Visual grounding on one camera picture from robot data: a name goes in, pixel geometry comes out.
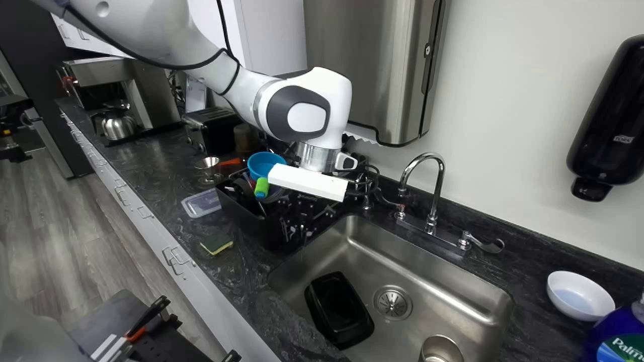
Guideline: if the knife with green blue handle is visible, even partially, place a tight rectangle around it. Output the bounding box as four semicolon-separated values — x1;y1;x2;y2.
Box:
254;177;270;199

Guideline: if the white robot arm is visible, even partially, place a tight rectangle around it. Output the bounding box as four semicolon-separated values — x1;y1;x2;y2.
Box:
31;0;351;172

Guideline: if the black dish rack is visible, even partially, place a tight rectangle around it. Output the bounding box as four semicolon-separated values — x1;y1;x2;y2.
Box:
214;170;349;253

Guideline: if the chrome sink faucet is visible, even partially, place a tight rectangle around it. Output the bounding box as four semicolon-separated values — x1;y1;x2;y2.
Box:
380;153;504;256

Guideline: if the stainless steel sink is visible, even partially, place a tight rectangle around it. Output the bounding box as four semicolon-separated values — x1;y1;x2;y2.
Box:
268;215;512;362

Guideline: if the blue dish soap bottle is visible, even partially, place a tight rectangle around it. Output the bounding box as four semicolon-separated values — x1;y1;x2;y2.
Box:
581;298;644;362

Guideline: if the blue plastic cup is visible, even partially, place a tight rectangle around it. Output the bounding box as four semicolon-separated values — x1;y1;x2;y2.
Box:
245;151;286;179

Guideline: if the small steel funnel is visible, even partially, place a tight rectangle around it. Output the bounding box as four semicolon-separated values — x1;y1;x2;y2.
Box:
195;157;220;185

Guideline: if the clear plastic container lid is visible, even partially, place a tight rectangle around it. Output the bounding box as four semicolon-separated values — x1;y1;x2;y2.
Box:
181;189;220;219

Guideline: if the green scouring sponge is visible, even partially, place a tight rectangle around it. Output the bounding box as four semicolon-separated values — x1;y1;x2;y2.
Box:
198;234;232;256

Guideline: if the black plastic tray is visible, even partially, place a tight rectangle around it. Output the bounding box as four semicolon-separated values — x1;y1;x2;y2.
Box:
304;271;374;350

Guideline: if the steel paper towel dispenser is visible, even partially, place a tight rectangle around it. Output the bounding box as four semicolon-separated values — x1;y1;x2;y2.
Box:
304;0;451;146

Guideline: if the steel kettle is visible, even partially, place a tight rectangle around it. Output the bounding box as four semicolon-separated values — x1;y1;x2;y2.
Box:
94;113;138;142

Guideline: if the black tool tray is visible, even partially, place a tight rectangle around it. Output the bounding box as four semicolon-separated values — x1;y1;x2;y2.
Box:
69;290;213;362

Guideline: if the white small bowl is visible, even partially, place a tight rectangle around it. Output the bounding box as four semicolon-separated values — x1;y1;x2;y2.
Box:
544;270;616;322

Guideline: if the black soap dispenser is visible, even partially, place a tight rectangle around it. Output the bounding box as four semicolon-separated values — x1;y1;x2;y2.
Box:
568;33;644;201

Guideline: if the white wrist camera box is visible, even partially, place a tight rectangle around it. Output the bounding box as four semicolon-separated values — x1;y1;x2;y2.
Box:
268;164;347;202

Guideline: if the orange handled utensil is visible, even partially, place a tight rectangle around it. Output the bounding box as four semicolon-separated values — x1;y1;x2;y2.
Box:
217;157;243;169

